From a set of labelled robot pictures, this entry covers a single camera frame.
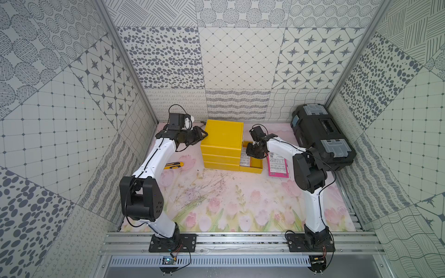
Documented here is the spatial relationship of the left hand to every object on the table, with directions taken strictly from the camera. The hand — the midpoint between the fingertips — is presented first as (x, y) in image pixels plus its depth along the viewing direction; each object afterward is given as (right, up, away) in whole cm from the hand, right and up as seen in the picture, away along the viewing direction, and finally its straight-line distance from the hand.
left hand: (204, 132), depth 85 cm
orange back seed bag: (+22, -16, +15) cm, 31 cm away
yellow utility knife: (-19, -19, +13) cm, 30 cm away
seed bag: (+41, -19, +13) cm, 47 cm away
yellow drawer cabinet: (+9, -8, -5) cm, 13 cm away
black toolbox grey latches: (+61, +5, +12) cm, 62 cm away
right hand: (+25, -13, +15) cm, 32 cm away
